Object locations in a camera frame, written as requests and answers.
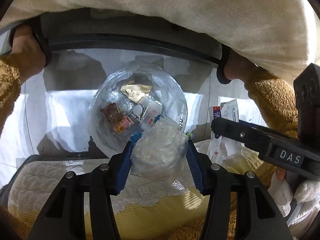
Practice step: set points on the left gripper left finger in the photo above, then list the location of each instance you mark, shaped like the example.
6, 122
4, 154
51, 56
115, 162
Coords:
63, 215

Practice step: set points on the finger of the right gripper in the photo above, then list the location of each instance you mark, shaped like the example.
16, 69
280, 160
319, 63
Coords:
253, 136

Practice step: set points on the clear bag white tissue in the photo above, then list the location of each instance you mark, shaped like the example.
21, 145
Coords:
158, 154

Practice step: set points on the clear plastic cup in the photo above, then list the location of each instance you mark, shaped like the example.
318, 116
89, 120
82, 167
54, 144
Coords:
146, 111

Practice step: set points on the pink paw print box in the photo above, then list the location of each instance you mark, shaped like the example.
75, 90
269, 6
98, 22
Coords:
123, 125

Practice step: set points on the dark red snack wrapper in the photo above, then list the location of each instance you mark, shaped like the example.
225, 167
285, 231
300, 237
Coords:
111, 113

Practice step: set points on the clear plastic trash bag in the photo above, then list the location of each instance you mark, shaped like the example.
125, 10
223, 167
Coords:
130, 101

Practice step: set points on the right hand white glove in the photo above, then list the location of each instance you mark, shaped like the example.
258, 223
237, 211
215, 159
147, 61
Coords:
306, 193

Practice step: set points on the bed with beige blanket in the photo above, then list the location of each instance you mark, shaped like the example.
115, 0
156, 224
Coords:
281, 36

